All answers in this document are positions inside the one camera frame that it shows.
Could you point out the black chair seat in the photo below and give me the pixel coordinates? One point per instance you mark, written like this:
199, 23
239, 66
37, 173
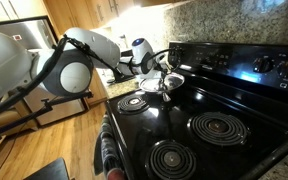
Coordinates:
49, 171

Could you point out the black camera stand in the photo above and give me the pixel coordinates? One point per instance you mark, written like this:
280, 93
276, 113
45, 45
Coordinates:
34, 113

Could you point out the red white fridge sticker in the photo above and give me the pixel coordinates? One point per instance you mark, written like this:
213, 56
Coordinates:
17, 37

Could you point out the beige sofa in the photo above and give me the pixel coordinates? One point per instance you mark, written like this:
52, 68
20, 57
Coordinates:
14, 120

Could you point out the wood cabinet above refrigerator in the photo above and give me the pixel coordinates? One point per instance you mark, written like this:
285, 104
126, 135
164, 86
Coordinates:
14, 8

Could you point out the wooden upper cabinet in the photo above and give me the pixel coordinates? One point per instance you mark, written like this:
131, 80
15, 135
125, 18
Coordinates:
84, 10

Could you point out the wooden base cabinet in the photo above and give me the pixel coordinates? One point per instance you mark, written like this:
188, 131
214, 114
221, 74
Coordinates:
97, 90

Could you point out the stove digital control display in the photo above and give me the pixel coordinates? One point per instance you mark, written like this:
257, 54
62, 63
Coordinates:
214, 56

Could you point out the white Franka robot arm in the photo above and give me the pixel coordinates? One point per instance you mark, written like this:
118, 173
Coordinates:
84, 43

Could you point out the large black coil burner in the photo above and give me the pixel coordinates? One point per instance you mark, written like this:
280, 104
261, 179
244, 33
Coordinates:
219, 128

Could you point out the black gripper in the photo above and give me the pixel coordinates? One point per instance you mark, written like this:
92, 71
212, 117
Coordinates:
163, 70

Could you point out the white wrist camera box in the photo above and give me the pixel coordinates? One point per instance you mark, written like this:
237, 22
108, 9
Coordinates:
159, 57

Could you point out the black electric stove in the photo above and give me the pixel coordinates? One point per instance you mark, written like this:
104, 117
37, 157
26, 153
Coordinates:
170, 123

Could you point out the striped grey dish towel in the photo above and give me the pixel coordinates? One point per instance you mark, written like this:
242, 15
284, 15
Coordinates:
109, 150

